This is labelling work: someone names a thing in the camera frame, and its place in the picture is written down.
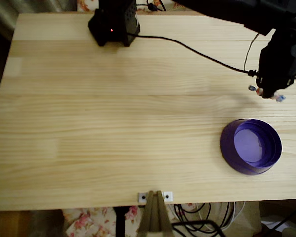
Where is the floral cloth with lace trim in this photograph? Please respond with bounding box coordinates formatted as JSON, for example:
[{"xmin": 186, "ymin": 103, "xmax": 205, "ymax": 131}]
[{"xmin": 135, "ymin": 0, "xmax": 188, "ymax": 12}]

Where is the black cable plug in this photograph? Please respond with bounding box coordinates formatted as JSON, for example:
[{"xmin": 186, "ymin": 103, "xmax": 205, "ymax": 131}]
[{"xmin": 147, "ymin": 0, "xmax": 167, "ymax": 12}]

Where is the grey curtain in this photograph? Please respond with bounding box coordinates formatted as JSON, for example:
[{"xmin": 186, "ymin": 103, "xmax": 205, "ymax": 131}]
[{"xmin": 0, "ymin": 0, "xmax": 78, "ymax": 50}]

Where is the purple bowl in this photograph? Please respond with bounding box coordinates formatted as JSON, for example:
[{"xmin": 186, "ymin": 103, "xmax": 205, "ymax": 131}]
[{"xmin": 219, "ymin": 118, "xmax": 283, "ymax": 176}]

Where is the rose print fabric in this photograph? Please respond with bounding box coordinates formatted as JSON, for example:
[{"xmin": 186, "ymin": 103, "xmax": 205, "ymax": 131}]
[{"xmin": 61, "ymin": 203, "xmax": 200, "ymax": 237}]

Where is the white candy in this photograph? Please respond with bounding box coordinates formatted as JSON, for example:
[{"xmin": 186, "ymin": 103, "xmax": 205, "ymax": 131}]
[{"xmin": 248, "ymin": 85, "xmax": 286, "ymax": 103}]

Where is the black gripper camera mount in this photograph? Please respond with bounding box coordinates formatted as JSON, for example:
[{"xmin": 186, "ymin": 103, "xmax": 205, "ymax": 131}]
[{"xmin": 255, "ymin": 70, "xmax": 266, "ymax": 87}]

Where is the black table leg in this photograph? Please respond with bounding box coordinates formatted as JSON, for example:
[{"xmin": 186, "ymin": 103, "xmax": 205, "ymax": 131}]
[{"xmin": 113, "ymin": 206, "xmax": 129, "ymax": 237}]

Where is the metal mounting bracket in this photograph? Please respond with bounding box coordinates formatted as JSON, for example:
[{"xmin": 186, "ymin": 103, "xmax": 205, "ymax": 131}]
[{"xmin": 137, "ymin": 191, "xmax": 174, "ymax": 203}]

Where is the white cable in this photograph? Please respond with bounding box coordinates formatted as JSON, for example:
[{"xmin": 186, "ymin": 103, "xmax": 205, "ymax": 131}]
[{"xmin": 222, "ymin": 202, "xmax": 245, "ymax": 230}]

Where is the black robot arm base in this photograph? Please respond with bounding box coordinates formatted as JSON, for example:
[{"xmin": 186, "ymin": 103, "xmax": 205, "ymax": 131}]
[{"xmin": 88, "ymin": 0, "xmax": 141, "ymax": 47}]

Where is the black camera cable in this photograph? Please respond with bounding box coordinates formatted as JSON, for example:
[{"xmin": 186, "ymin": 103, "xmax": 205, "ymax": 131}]
[{"xmin": 128, "ymin": 34, "xmax": 258, "ymax": 76}]

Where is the camera stand post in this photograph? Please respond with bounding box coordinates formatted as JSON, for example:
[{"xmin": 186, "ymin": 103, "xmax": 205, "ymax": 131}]
[{"xmin": 137, "ymin": 190, "xmax": 174, "ymax": 233}]

